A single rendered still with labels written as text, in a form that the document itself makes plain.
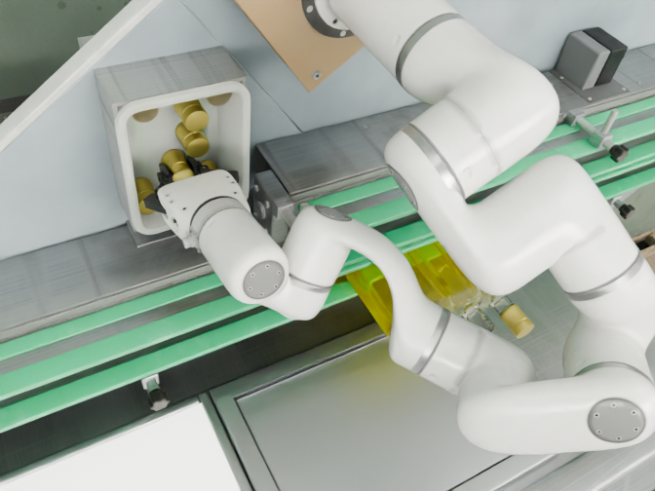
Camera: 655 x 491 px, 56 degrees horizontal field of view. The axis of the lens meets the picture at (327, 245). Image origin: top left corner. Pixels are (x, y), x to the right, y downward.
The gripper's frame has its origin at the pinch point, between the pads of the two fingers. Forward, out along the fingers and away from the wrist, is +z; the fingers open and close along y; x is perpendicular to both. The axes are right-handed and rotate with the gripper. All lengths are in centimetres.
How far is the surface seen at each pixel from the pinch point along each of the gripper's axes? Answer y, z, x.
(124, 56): -3.5, 1.0, 17.4
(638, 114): 87, -9, -11
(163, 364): -10.8, -9.8, -24.2
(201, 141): 3.2, -2.3, 5.0
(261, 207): 10.1, -3.3, -7.7
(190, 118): 2.0, -3.4, 9.2
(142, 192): -5.6, 0.9, -1.7
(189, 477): -12.9, -20.9, -36.4
